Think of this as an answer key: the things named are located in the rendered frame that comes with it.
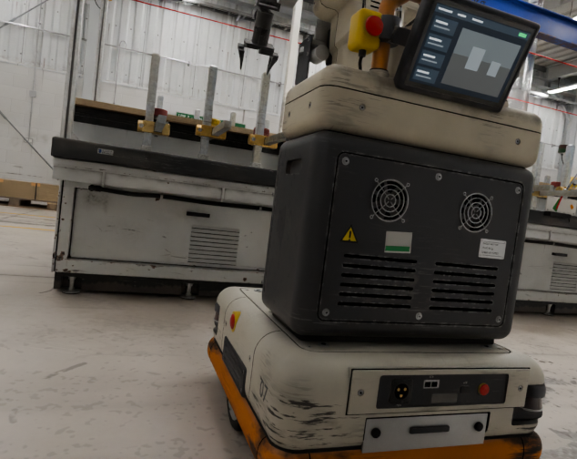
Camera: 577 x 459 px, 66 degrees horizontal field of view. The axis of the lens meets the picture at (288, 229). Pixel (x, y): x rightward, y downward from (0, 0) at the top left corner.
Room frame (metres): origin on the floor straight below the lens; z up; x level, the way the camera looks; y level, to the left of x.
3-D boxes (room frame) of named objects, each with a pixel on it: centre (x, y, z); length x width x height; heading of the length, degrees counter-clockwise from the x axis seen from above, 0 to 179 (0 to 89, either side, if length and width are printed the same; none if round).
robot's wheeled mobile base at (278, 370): (1.14, -0.20, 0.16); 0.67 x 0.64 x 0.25; 20
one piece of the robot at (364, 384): (0.84, -0.33, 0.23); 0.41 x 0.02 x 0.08; 110
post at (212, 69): (2.06, 0.43, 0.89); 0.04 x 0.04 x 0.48; 20
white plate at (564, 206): (2.79, -1.67, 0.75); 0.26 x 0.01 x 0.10; 110
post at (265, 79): (2.14, 0.20, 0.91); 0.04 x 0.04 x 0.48; 20
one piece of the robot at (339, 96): (1.05, -0.23, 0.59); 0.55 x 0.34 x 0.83; 110
